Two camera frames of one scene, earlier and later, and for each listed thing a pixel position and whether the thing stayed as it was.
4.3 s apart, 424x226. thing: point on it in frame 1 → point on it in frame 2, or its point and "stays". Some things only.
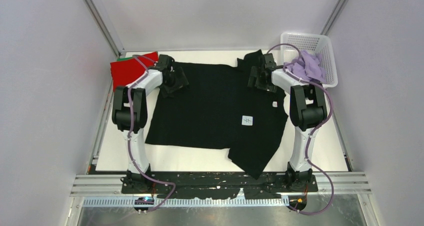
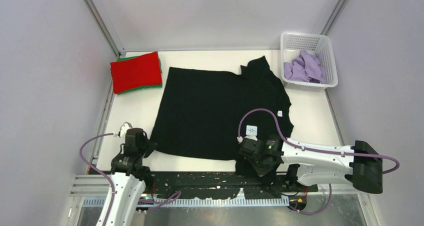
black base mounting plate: [214, 186] stays
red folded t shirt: [126, 72] stays
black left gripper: [180, 83] → [151, 147]
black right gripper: [254, 71] → [260, 171]
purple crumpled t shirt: [308, 66] stays
